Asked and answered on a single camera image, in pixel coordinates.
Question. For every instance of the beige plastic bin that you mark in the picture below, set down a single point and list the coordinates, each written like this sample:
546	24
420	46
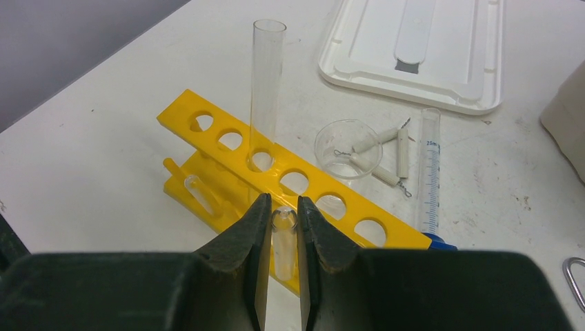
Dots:
563	119

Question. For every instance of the yellow test tube rack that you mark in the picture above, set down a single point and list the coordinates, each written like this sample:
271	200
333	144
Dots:
221	162

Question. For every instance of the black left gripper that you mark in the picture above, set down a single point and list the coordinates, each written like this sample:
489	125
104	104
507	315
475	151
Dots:
12	248

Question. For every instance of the clear glass test tube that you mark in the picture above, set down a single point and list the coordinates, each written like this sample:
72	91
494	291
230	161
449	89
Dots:
284	242

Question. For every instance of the graduated cylinder blue base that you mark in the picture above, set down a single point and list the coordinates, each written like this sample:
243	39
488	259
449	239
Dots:
428	201

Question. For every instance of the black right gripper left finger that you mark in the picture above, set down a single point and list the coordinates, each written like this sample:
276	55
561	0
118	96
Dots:
220	286

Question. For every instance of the small test tube in rack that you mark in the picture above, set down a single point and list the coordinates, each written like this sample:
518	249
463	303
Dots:
201	192

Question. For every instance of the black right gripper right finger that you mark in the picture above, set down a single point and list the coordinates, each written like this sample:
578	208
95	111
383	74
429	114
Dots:
346	287

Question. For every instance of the white bin lid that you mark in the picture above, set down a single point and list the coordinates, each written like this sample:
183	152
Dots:
443	54

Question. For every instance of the clear watch glass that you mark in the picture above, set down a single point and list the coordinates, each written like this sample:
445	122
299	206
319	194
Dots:
347	149

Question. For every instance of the large clear test tube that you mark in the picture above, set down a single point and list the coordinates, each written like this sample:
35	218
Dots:
267	65

